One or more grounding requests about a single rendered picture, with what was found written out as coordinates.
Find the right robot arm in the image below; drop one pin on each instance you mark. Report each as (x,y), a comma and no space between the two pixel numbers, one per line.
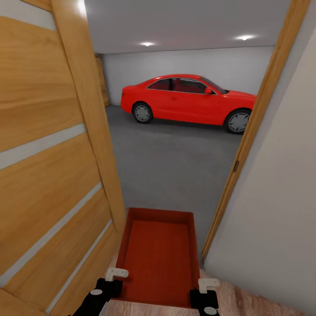
(205,300)

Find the car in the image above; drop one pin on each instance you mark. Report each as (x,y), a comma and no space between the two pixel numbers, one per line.
(188,98)

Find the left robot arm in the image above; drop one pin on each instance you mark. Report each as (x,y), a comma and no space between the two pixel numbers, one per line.
(96,302)

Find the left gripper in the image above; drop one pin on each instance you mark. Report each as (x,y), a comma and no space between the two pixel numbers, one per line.
(115,287)

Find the garage door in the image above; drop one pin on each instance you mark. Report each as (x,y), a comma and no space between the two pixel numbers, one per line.
(102,80)

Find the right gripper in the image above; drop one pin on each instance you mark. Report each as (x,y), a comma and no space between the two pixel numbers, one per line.
(196,298)

